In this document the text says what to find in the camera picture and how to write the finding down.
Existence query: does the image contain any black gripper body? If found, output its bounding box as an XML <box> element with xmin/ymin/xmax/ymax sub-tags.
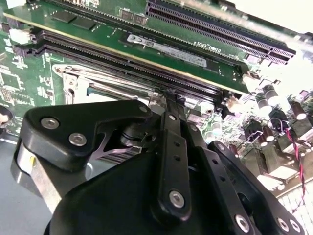
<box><xmin>44</xmin><ymin>148</ymin><xmax>237</xmax><ymax>235</ymax></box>

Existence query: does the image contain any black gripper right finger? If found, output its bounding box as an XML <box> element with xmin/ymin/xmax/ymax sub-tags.
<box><xmin>176</xmin><ymin>95</ymin><xmax>308</xmax><ymax>235</ymax></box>

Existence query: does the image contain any silver CPU plate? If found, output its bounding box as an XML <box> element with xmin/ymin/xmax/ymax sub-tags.
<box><xmin>87</xmin><ymin>83</ymin><xmax>154</xmax><ymax>101</ymax></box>

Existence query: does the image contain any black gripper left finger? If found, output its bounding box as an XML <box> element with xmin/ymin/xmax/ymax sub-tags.
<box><xmin>11</xmin><ymin>94</ymin><xmax>193</xmax><ymax>222</ymax></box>

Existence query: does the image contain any metal socket cover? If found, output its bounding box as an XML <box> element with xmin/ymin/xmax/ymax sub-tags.
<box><xmin>52</xmin><ymin>64</ymin><xmax>167</xmax><ymax>108</ymax></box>

